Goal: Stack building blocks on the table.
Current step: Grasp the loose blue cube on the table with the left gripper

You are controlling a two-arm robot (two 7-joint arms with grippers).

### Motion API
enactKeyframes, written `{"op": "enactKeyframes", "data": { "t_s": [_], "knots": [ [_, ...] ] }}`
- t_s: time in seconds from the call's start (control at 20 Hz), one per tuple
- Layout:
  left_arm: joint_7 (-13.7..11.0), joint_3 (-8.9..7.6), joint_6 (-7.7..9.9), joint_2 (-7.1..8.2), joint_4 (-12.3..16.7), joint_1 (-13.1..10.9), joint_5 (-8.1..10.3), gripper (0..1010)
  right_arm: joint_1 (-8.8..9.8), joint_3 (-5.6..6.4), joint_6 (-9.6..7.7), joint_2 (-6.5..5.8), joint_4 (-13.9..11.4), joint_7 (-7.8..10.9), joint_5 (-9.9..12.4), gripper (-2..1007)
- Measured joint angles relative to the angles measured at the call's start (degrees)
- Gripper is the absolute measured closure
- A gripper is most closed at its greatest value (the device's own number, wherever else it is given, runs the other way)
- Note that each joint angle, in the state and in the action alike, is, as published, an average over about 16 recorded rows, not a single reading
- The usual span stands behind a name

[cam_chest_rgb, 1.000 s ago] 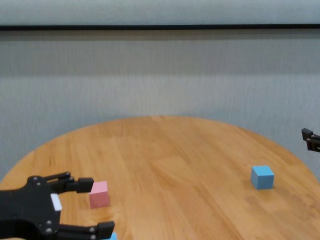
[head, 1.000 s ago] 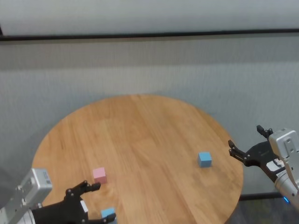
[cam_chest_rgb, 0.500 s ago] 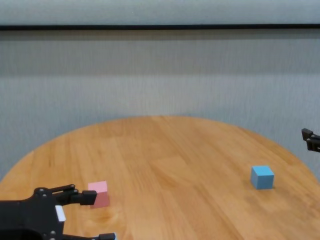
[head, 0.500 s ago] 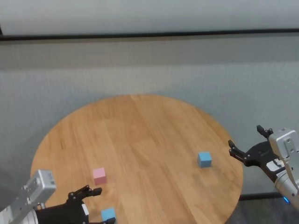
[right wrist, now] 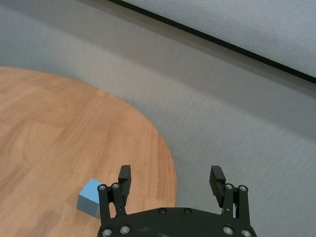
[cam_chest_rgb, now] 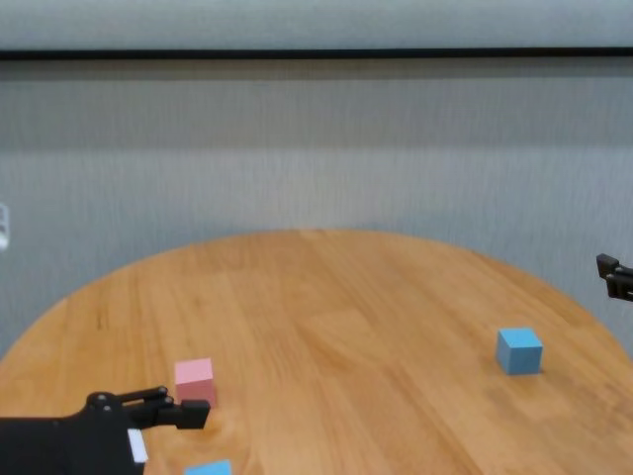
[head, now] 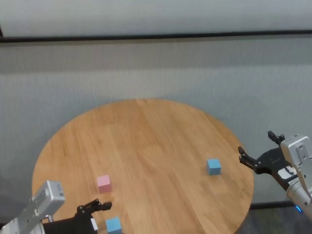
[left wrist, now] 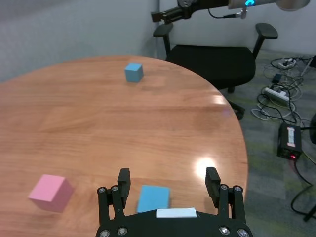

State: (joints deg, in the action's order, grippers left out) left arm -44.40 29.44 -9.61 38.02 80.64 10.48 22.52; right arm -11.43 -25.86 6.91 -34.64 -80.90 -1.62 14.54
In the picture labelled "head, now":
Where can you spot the black table base bar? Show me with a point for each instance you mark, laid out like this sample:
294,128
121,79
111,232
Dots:
268,205

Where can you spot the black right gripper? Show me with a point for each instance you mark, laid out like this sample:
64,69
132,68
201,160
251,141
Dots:
273,162

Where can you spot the blue wooden cube block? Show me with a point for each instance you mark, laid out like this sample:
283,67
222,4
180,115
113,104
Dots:
213,167
113,225

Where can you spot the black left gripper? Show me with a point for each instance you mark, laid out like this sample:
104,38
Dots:
70,225

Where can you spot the pink wooden cube block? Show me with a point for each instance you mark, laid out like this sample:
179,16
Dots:
104,184

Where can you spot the black wall rail strip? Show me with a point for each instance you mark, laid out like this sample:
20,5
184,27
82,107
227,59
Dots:
156,37

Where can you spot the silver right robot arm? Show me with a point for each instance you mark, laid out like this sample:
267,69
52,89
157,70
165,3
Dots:
298,195

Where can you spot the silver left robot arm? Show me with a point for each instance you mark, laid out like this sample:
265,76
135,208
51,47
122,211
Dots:
17,228

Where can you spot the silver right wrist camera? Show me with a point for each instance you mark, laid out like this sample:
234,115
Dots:
295,148

